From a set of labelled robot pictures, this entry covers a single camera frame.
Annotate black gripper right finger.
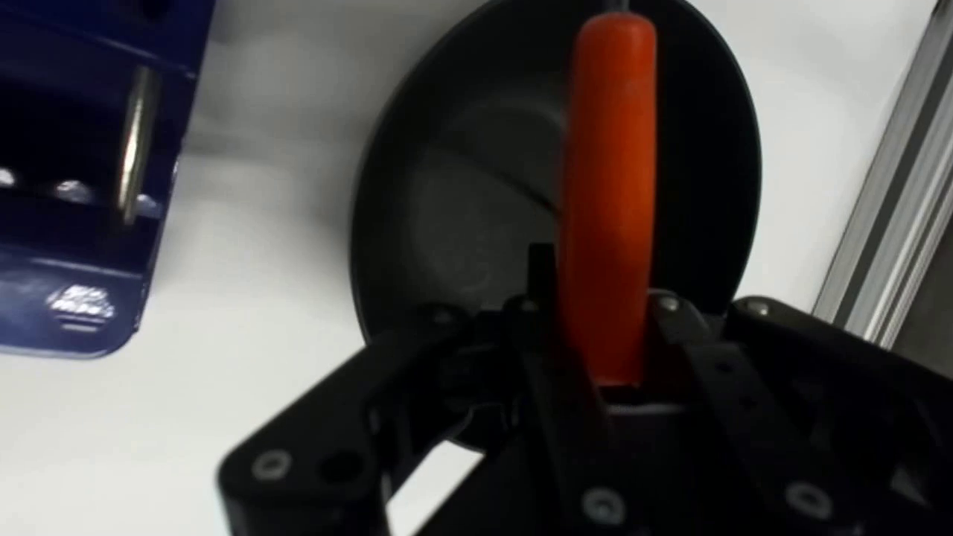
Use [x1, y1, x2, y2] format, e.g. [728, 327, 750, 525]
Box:
[606, 290, 953, 536]

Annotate blue plastic rack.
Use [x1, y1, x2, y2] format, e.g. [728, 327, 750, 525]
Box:
[0, 0, 220, 364]

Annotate aluminium frame rail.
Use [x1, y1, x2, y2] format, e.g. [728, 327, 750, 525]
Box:
[811, 0, 953, 352]

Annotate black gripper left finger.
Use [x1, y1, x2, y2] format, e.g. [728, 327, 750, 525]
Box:
[214, 242, 640, 536]

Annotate orange carrot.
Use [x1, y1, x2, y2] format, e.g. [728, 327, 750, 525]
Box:
[555, 10, 661, 392]

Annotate black bowl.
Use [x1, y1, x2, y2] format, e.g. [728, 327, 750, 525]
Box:
[350, 0, 765, 352]

